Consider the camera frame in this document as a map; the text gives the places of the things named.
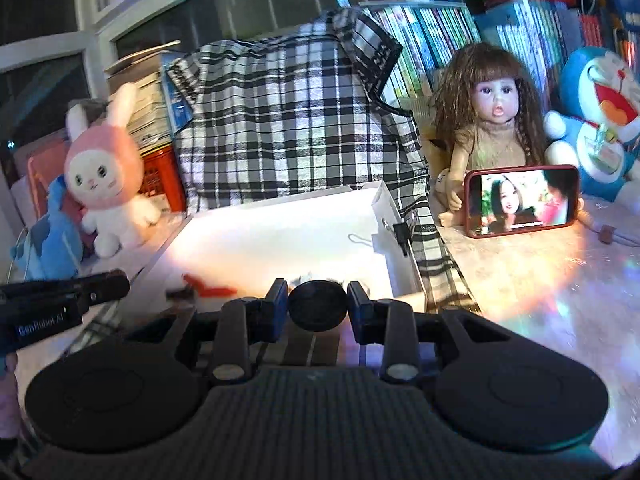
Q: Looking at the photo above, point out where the red plastic clip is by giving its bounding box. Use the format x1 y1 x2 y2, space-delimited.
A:
182 274 238 297

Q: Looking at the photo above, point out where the red plastic crate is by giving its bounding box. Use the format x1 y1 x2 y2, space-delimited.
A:
136 145 188 212

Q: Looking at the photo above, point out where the pink rabbit plush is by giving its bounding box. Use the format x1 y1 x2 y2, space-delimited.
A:
64 82 163 259

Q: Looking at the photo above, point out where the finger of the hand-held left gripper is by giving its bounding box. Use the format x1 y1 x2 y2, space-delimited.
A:
0 270 131 307

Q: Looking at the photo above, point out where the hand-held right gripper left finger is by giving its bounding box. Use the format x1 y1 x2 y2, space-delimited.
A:
127 278 290 386

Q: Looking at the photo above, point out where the blue animal plush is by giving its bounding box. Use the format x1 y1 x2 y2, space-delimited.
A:
11 176 86 281

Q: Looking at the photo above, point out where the black binder clip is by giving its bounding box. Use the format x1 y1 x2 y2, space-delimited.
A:
392 222 412 256

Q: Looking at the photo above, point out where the white window frame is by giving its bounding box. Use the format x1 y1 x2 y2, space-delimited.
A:
0 0 351 126

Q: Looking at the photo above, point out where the large blue cat plush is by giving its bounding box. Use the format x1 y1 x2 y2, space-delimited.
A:
544 47 640 201

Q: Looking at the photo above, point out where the brown-haired baby doll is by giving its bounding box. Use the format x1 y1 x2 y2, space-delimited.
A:
431 42 548 226

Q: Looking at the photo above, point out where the stack of white books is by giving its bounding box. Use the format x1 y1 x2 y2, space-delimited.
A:
105 40 193 153

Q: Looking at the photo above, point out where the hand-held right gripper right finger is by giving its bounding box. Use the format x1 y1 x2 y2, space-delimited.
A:
347 281 506 386

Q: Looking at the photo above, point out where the black white plaid garment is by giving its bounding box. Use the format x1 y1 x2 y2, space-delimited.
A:
167 7 431 211

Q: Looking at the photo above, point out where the row of thin mixed books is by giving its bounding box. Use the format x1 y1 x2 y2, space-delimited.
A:
610 10 640 81

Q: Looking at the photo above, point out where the red-cased smartphone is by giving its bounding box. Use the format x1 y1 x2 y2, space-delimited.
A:
463 165 581 238

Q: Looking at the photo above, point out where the row of green-spined books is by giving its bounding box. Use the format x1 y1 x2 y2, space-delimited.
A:
360 2 483 111

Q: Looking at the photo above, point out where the black white plaid blanket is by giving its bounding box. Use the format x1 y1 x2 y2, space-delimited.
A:
70 200 476 368

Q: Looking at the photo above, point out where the white cardboard box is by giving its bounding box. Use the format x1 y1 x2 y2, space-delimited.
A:
125 182 426 311

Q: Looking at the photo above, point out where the pink bag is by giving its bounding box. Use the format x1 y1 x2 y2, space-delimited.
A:
12 137 76 211

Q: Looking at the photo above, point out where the row of blue-spined books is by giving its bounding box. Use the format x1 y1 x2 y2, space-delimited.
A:
475 0 608 91

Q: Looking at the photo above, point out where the black shallow round lid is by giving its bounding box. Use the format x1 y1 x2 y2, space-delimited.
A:
288 280 349 332

